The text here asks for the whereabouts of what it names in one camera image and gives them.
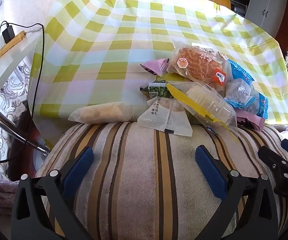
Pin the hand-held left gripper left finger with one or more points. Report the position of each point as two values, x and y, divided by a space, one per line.
82 162

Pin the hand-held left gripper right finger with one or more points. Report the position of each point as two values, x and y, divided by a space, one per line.
208 170

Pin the pink snack packet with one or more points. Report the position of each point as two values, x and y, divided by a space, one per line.
251 121
157 66

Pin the white printed snack packet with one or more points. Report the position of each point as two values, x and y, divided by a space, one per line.
164 120

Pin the blue clear snack packet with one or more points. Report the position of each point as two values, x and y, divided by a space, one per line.
241 87

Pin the green snack packet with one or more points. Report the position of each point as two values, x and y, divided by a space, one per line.
159 92

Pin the yellow snack packet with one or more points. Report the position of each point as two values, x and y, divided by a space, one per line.
173 77

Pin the orange bread snack packet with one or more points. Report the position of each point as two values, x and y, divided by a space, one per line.
196 62

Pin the beige frosted snack packet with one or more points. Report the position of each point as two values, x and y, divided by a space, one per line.
101 112

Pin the beige striped towel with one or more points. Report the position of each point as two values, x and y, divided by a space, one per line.
139 167

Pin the clear yellow striped cracker packet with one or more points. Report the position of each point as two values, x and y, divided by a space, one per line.
213 105

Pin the white lace patterned cloth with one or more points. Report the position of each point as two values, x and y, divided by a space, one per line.
11 90

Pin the white side table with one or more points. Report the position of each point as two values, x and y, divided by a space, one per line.
14 67

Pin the yellow green checked tablecloth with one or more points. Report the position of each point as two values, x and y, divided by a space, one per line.
109 30

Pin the yellow power strip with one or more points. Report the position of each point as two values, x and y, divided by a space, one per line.
9 45

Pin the white cabinet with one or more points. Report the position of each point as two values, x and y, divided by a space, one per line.
263 5

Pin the black power adapter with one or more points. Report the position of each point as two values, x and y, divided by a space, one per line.
8 34

